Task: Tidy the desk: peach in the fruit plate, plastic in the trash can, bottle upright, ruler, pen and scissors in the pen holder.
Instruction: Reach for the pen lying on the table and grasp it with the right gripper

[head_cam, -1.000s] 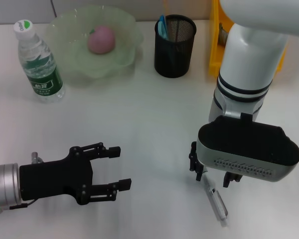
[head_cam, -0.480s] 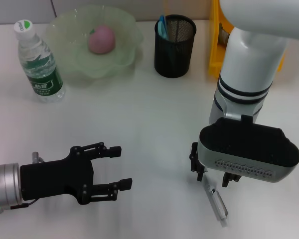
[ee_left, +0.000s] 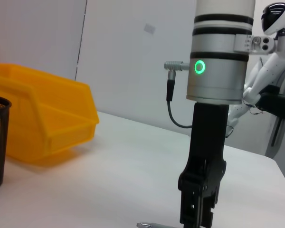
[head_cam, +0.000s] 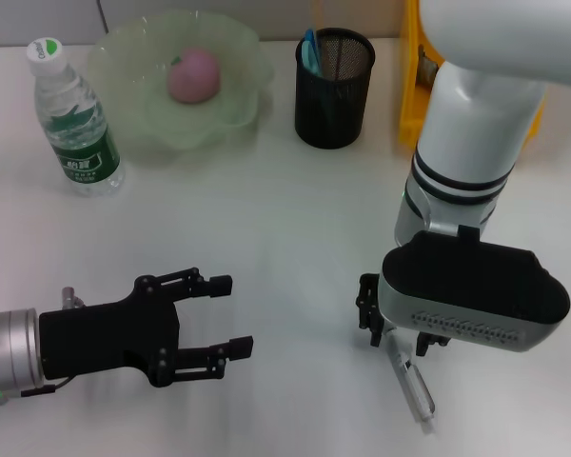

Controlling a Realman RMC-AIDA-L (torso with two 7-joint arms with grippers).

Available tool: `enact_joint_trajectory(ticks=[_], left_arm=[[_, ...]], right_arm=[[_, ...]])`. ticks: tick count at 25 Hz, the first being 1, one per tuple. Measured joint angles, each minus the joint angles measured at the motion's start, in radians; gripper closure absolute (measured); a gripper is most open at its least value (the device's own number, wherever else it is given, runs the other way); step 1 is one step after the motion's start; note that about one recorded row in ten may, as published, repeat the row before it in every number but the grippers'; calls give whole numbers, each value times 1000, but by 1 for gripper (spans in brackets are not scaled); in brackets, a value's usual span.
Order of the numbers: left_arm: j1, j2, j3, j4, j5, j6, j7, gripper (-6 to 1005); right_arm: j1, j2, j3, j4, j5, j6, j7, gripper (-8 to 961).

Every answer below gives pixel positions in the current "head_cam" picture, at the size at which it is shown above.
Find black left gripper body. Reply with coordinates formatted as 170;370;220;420
38;275;182;387

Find silver white pen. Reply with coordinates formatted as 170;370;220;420
384;332;437;434

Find clear bottle with green label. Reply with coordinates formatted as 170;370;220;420
26;36;126;199

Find pink peach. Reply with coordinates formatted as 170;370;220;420
166;46;222;105

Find green plastic wrapper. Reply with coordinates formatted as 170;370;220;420
417;45;442;87

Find blue and teal scissors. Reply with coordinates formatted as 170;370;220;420
300;28;324;77

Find translucent green fruit plate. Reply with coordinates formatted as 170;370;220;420
88;10;275;153

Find black mesh pen holder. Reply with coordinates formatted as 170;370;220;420
294;27;377;150

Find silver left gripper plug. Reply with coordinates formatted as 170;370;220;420
60;287;86;309

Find yellow plastic bin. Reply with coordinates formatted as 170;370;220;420
398;0;546;147

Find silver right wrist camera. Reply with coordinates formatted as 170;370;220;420
378;226;571;353

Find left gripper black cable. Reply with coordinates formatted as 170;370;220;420
21;378;75;399

